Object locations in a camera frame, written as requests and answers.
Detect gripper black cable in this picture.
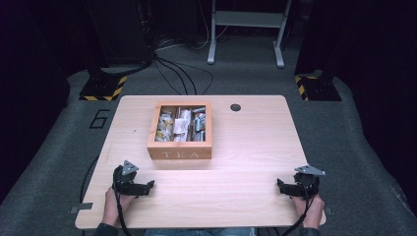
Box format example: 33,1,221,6
280,185,317,236
112,186,133,236

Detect wooden tea box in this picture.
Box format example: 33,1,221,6
147,100,213,161

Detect white metal desk frame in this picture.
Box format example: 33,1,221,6
207,0,293,69

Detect row of grey tea bags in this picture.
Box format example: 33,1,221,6
191,106,208,143

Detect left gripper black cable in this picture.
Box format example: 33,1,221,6
112,186,133,236

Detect black floor cable bundle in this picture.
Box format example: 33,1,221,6
152,54,214,96

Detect black stand base hazard stripes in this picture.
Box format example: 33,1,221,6
293,74,342,102
79,74,128,102

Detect grey tape strip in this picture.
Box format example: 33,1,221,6
70,202,94,214

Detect row of white tea bags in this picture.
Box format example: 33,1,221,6
173,109,192,143

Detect person's right hand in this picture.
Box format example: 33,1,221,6
291,194,326,230

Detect white floor cables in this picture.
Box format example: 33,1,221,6
155,0,231,52

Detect person's blue jeans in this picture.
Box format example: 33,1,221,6
143,227,258,236

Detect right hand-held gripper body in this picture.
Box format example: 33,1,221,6
293,164,327,198

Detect row of yellow tea bags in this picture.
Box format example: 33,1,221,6
154,110,175,143

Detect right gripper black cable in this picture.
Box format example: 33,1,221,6
280,185,317,236

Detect person's left hand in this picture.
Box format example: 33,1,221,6
101,186,136,227

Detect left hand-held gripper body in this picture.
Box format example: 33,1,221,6
112,159,141,197

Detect black cable beside table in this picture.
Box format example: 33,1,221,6
79,156,100,205

